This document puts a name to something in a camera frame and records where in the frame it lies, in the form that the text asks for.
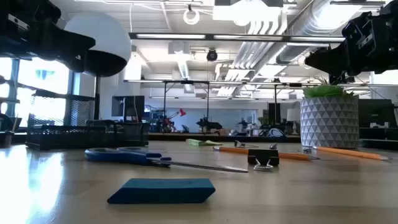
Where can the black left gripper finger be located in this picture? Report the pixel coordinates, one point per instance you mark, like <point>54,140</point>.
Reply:
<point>68,42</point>
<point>74,60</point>

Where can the white blue round object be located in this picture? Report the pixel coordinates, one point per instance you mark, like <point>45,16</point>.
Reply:
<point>276,133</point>

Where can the background black frame rig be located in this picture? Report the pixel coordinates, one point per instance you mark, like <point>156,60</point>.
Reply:
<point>164,93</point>

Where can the succulent in white geometric pot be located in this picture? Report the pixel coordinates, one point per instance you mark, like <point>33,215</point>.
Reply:
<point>329,124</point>

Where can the background black robot arm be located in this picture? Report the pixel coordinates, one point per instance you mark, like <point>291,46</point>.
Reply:
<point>210,125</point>

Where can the white globe table lamp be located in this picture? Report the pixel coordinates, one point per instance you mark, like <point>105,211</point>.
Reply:
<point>109,37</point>

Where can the blue eraser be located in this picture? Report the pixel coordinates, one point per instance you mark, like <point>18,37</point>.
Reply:
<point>161,191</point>

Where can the orange pencil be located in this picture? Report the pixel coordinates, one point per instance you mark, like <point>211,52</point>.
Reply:
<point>230,150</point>
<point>348,153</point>

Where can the green sticky note pad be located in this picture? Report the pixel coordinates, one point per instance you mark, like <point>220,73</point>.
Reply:
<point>199,142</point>

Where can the white background table lamp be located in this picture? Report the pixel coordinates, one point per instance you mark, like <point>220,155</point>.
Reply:
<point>293,115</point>

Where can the black mesh desk organizer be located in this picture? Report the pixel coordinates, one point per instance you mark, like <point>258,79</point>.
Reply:
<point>62,137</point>

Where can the dark background cabinet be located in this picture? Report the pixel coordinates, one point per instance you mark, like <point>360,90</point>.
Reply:
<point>376,112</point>

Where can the silver ceiling air duct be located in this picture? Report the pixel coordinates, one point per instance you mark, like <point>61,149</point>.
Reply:
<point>311,25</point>

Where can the black overhead light bar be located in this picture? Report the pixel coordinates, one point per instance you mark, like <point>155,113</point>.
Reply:
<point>210,37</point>

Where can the black overhead camera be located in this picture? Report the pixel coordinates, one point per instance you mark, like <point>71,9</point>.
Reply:
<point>212,55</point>

